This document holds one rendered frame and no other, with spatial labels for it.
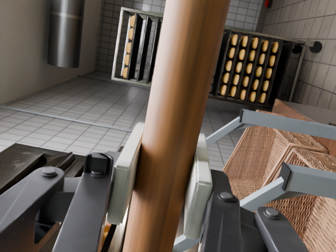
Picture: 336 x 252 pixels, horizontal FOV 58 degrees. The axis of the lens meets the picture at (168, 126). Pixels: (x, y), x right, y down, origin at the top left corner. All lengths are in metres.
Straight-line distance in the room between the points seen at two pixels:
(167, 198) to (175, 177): 0.01
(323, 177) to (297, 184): 0.05
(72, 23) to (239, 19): 2.86
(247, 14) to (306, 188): 4.72
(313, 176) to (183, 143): 0.50
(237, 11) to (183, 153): 5.09
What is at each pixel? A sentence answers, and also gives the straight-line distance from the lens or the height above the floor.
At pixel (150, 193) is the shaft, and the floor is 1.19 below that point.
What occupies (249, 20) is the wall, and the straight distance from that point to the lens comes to 5.25.
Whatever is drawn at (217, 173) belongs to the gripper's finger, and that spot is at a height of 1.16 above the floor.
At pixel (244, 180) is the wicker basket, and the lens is 1.85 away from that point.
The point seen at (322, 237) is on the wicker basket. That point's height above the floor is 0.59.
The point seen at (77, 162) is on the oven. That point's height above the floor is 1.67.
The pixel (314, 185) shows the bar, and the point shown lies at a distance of 0.64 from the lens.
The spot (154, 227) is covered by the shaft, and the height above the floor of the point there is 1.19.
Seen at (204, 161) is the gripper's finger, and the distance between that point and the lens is 0.16.
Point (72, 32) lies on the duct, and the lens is 3.27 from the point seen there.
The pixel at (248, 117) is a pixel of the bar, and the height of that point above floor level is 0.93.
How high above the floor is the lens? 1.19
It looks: level
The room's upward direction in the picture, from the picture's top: 79 degrees counter-clockwise
